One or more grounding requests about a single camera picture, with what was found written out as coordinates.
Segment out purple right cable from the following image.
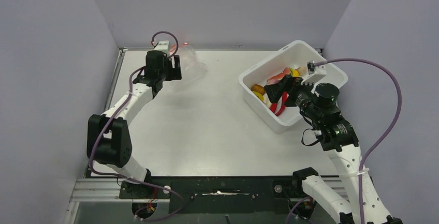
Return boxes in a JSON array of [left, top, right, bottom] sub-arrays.
[[284, 57, 402, 224]]

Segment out white plastic tub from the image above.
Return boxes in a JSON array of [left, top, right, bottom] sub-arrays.
[[238, 40, 348, 133]]

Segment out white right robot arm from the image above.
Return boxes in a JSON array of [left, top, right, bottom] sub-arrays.
[[279, 76, 402, 223]]

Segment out red chili pepper right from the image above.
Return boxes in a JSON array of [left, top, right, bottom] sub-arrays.
[[275, 92, 288, 116]]

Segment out white garlic bulb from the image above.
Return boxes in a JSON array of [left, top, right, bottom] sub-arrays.
[[263, 95, 272, 108]]

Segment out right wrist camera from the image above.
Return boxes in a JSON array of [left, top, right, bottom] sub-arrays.
[[301, 61, 327, 85]]

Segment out red chili pepper left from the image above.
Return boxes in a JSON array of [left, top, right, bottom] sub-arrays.
[[269, 103, 277, 113]]

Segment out clear zip top bag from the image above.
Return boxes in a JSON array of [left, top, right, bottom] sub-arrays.
[[177, 42, 208, 83]]

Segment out beige ginger piece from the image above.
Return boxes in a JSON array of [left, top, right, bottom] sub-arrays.
[[296, 66, 308, 77]]

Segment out watermelon slice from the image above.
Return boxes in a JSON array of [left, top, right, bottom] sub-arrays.
[[266, 67, 291, 85]]

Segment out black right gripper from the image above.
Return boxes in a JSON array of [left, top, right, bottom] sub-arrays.
[[264, 74, 322, 122]]

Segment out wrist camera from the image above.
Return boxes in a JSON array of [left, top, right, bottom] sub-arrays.
[[152, 40, 170, 57], [301, 61, 327, 85]]

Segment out yellow banana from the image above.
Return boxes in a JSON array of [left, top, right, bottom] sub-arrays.
[[289, 67, 300, 77]]

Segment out red chili pepper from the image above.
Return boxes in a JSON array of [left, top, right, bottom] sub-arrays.
[[269, 103, 277, 113], [275, 92, 288, 116]]

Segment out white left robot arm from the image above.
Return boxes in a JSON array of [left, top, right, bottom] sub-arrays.
[[87, 51, 294, 198]]

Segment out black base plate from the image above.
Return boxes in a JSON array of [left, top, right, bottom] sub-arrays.
[[119, 175, 305, 214]]

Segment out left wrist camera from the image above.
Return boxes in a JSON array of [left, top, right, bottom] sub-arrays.
[[152, 40, 170, 57]]

